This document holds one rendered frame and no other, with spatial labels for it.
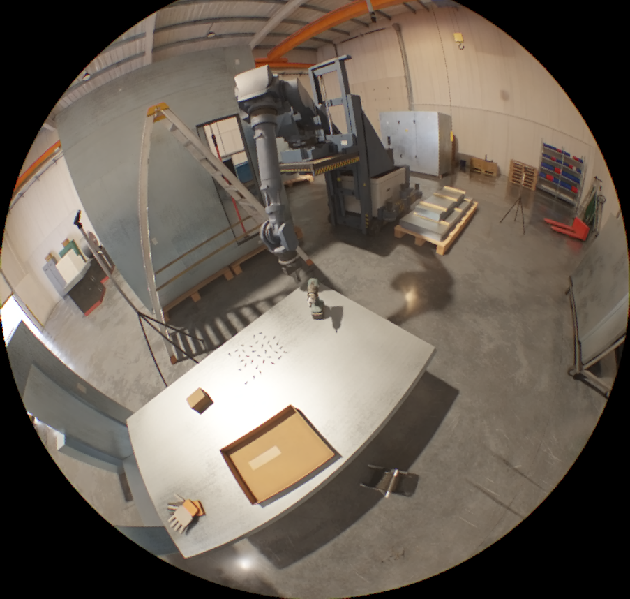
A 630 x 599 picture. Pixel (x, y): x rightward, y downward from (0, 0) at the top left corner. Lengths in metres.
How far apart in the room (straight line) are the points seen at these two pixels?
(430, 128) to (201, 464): 7.49
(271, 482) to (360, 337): 0.85
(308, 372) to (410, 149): 6.94
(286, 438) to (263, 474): 0.21
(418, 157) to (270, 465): 7.34
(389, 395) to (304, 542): 1.26
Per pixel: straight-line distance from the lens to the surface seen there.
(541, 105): 11.15
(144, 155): 2.03
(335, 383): 1.05
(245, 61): 3.38
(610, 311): 2.57
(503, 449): 1.98
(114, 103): 3.04
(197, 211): 2.84
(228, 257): 3.11
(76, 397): 1.78
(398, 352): 1.13
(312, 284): 1.13
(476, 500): 1.90
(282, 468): 1.01
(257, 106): 1.43
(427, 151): 7.09
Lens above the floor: 1.62
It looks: 41 degrees down
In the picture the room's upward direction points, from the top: 13 degrees counter-clockwise
